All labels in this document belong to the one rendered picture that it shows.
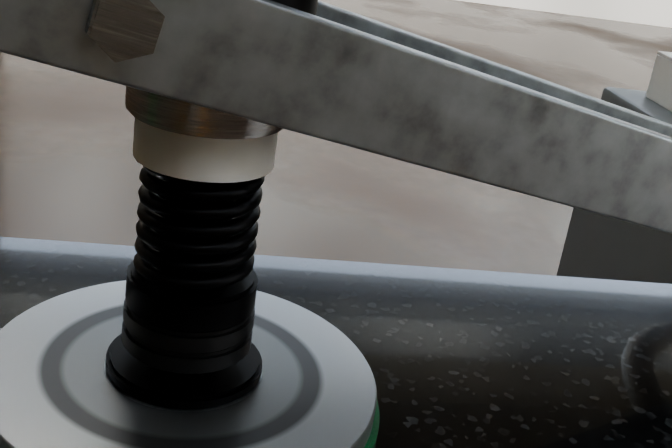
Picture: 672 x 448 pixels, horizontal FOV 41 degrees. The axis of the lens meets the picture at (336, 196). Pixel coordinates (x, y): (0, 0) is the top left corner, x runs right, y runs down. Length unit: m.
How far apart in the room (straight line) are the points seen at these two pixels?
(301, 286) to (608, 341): 0.23
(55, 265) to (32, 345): 0.16
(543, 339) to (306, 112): 0.32
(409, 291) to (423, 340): 0.07
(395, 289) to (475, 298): 0.06
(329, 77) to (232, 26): 0.05
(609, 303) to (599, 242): 0.96
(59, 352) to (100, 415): 0.06
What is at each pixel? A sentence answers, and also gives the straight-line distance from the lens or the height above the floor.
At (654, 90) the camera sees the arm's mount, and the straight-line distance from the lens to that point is 1.71.
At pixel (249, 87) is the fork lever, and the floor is 1.02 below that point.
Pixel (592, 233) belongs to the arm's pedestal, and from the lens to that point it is 1.73.
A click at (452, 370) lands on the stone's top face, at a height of 0.82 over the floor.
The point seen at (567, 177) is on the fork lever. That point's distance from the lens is 0.47.
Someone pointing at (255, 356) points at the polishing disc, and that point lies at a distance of 0.50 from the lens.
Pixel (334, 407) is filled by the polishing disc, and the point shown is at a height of 0.85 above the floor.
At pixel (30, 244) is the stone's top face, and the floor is 0.82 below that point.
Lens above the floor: 1.12
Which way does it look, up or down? 20 degrees down
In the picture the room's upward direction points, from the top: 9 degrees clockwise
